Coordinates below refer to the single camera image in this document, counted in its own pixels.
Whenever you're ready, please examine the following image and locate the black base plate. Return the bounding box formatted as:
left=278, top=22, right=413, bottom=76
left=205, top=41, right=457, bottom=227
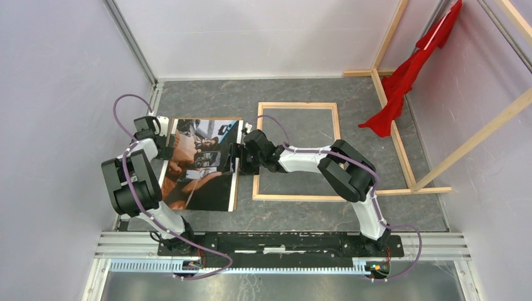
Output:
left=157, top=231, right=405, bottom=268

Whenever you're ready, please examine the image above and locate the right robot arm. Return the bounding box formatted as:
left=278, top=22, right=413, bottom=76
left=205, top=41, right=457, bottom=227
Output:
left=223, top=130, right=391, bottom=256

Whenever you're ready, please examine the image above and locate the photo print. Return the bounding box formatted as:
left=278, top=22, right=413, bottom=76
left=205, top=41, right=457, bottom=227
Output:
left=159, top=118, right=244, bottom=213

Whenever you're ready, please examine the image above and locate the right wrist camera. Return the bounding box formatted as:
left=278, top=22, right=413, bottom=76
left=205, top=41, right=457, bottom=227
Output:
left=243, top=122, right=253, bottom=132

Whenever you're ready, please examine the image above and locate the wooden beam rack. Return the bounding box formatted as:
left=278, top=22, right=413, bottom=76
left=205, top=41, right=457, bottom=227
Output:
left=343, top=1, right=531, bottom=196

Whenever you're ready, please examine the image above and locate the wooden backing board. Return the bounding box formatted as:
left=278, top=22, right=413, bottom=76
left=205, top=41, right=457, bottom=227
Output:
left=157, top=116, right=247, bottom=213

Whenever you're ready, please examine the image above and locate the white wooden picture frame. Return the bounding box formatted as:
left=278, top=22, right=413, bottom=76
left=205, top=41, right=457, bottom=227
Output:
left=252, top=102, right=344, bottom=203

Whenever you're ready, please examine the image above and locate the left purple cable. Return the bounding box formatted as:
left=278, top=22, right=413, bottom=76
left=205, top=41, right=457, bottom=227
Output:
left=113, top=94, right=233, bottom=281

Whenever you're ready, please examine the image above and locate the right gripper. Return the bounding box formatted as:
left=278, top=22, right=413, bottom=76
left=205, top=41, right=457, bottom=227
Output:
left=221, top=143, right=264, bottom=176

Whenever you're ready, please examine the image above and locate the red cloth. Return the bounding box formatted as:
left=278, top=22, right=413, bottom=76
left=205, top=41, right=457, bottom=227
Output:
left=358, top=0, right=463, bottom=137

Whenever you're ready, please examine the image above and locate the purple cable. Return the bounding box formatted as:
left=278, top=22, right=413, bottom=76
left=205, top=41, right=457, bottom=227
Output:
left=113, top=94, right=233, bottom=281
left=249, top=114, right=423, bottom=283

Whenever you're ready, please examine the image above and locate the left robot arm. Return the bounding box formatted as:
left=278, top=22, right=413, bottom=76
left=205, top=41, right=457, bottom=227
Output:
left=101, top=115, right=197, bottom=256

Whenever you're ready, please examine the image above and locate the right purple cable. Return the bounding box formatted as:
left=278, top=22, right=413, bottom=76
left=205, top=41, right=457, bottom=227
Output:
left=249, top=114, right=423, bottom=283

